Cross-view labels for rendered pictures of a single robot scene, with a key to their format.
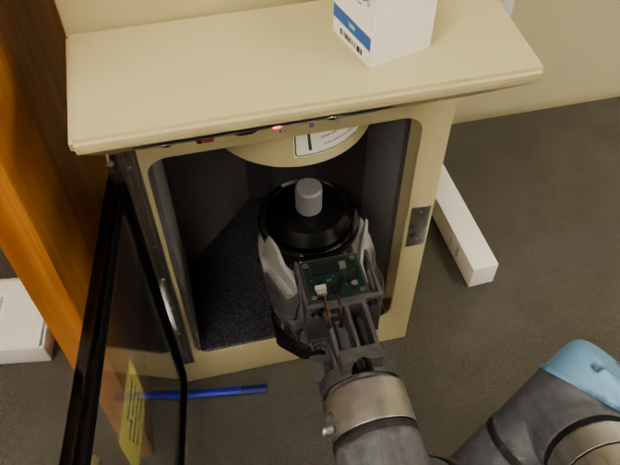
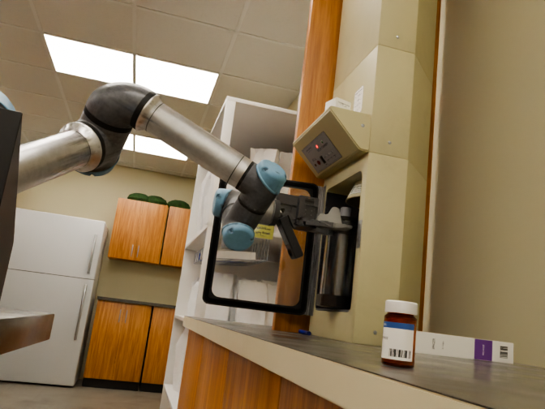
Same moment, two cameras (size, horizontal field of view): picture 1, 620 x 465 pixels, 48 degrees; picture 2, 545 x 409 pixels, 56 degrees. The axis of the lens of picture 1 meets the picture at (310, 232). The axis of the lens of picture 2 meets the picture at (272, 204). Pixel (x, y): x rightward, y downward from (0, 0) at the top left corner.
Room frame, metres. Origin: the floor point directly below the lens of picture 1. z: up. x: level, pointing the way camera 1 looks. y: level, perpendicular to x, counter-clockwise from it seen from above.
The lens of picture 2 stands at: (0.25, -1.37, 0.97)
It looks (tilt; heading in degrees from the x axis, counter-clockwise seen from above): 12 degrees up; 90
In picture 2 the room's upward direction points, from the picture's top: 7 degrees clockwise
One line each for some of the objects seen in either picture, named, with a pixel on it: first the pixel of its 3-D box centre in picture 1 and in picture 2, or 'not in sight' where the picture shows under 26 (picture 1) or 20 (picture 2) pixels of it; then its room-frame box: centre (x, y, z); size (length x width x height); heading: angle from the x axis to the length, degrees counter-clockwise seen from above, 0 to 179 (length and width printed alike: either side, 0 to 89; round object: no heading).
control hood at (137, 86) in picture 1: (301, 104); (326, 146); (0.40, 0.01, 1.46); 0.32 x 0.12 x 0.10; 103
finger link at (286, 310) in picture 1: (297, 300); not in sight; (0.37, 0.01, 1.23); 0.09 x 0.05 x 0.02; 37
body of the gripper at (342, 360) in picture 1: (343, 327); (293, 213); (0.32, -0.03, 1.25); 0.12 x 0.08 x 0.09; 13
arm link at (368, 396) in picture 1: (363, 411); (263, 210); (0.24, -0.05, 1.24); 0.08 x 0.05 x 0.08; 103
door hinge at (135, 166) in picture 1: (160, 285); (315, 248); (0.41, 0.16, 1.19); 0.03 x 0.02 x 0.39; 103
